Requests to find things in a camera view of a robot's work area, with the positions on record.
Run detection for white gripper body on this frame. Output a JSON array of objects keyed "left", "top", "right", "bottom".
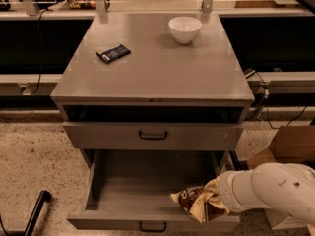
[{"left": 219, "top": 170, "right": 260, "bottom": 212}]

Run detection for brown chip bag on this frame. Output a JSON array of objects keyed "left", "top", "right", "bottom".
[{"left": 170, "top": 177, "right": 230, "bottom": 223}]

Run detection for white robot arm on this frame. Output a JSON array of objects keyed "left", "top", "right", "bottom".
[{"left": 219, "top": 163, "right": 315, "bottom": 225}]

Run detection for open grey bottom drawer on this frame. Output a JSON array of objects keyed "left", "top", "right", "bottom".
[{"left": 68, "top": 150, "right": 240, "bottom": 233}]

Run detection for grey drawer cabinet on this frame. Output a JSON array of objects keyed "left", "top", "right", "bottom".
[{"left": 49, "top": 11, "right": 256, "bottom": 233}]

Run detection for closed grey middle drawer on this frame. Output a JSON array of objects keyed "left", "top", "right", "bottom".
[{"left": 63, "top": 122, "right": 243, "bottom": 151}]

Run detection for black cabinet leg bar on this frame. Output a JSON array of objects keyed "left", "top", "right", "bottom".
[{"left": 229, "top": 150, "right": 241, "bottom": 171}]

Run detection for cardboard box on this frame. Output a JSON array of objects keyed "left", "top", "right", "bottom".
[{"left": 247, "top": 125, "right": 315, "bottom": 230}]

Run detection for white bowl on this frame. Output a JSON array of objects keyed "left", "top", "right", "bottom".
[{"left": 168, "top": 17, "right": 202, "bottom": 44}]

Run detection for dark blue snack bar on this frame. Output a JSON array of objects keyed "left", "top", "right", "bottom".
[{"left": 96, "top": 44, "right": 131, "bottom": 64}]

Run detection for black bar on floor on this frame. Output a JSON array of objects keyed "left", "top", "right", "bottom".
[{"left": 0, "top": 190, "right": 52, "bottom": 236}]

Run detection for black cables at right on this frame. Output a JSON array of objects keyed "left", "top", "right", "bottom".
[{"left": 244, "top": 68, "right": 309, "bottom": 130}]

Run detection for black power cable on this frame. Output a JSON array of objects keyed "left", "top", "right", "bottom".
[{"left": 31, "top": 7, "right": 55, "bottom": 95}]

